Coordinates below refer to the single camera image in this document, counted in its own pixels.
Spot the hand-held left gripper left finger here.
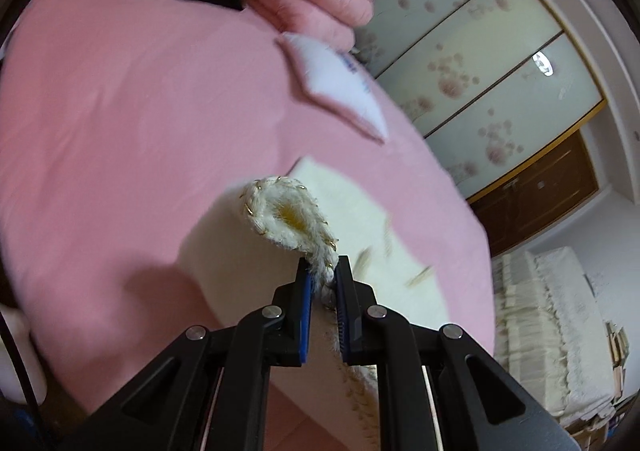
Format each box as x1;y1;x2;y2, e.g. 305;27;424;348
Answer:
57;258;316;451

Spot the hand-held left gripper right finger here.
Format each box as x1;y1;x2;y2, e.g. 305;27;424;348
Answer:
336;255;583;451

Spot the white fluffy cardigan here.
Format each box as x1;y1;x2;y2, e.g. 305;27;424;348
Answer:
177;156;451;414

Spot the beige lace covered furniture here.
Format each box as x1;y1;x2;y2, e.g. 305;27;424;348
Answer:
492;246;618;432

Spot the brown wooden door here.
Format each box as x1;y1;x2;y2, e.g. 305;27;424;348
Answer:
467;128;601;257

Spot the white printed pillow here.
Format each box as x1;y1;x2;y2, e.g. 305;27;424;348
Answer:
275;31;391;144

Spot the pink bed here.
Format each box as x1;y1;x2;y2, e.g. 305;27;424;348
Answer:
0;0;496;451

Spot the floral sliding door wardrobe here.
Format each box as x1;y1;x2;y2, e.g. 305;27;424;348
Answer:
350;0;608;202

